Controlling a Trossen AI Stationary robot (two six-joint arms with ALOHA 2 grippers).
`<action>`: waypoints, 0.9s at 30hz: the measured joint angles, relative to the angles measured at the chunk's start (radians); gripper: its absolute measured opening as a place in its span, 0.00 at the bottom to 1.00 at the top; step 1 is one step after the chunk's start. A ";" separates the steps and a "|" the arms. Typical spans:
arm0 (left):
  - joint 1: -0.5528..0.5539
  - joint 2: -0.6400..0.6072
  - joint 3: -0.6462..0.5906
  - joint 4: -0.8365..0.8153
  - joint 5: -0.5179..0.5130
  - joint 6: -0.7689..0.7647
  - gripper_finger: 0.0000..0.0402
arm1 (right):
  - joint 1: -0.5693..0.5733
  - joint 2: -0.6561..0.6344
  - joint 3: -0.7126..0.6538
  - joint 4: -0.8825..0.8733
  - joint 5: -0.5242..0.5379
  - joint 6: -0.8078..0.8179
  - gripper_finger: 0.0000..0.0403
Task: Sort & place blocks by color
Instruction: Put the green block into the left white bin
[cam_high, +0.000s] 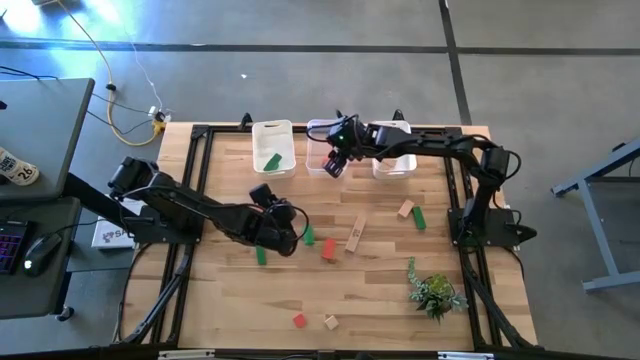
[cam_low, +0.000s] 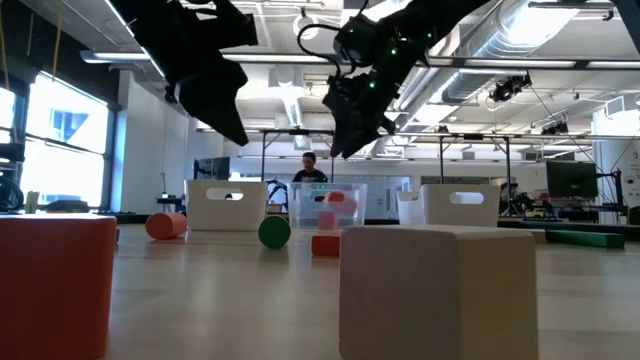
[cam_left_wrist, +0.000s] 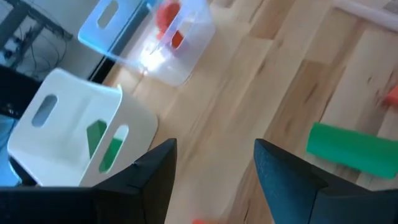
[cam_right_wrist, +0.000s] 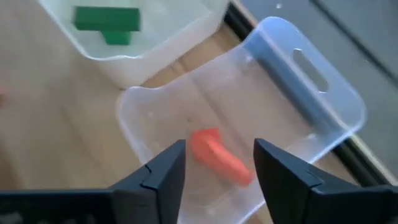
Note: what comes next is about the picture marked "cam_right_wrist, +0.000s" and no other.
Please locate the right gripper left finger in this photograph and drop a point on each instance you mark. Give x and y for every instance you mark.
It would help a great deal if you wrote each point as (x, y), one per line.
(155, 193)

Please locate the white plastic bin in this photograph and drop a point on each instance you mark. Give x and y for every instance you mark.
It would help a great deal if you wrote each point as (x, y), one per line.
(174, 46)

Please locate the clear plastic bin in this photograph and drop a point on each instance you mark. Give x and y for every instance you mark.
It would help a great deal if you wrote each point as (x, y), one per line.
(236, 93)

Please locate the small green wooden cube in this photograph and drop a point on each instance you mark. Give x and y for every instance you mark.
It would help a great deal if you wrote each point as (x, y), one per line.
(116, 38)

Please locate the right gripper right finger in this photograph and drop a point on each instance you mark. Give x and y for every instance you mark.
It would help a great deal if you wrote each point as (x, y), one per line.
(298, 199)

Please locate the green wooden block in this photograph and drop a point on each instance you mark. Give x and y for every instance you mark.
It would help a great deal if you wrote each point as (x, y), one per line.
(105, 18)

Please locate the red wooden block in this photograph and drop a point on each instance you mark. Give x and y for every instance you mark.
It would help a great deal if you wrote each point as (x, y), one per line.
(217, 155)

